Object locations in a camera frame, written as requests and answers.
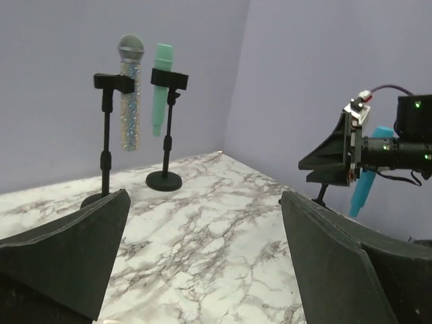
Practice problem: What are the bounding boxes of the black tripod shock-mount stand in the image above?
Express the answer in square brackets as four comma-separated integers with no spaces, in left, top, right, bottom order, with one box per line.
[278,182,335,212]

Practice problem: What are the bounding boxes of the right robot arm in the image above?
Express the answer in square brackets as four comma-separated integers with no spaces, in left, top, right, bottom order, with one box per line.
[298,95,431,186]

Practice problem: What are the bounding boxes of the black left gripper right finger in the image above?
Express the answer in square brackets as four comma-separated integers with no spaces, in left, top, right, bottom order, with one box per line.
[280,191,431,323]

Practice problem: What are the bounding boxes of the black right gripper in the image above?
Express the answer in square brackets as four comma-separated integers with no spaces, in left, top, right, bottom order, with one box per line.
[298,112,398,186]

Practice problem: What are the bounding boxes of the glitter rhinestone microphone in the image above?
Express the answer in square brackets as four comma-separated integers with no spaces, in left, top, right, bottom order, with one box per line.
[117,34,144,151]

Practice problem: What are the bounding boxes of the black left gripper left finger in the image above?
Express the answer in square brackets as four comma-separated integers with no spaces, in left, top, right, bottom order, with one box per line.
[1,190,131,321]

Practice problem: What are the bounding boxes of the black round-base stand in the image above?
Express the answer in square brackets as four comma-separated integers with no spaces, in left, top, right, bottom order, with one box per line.
[80,73,135,209]
[146,67,189,192]

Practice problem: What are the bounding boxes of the mint green microphone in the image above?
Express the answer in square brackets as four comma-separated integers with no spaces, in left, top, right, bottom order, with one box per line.
[152,44,173,137]

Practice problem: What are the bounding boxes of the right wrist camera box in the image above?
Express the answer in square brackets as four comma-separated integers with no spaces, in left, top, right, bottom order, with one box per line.
[344,90,372,126]

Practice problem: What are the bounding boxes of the blue microphone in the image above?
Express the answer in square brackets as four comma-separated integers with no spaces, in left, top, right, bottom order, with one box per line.
[349,126,394,217]

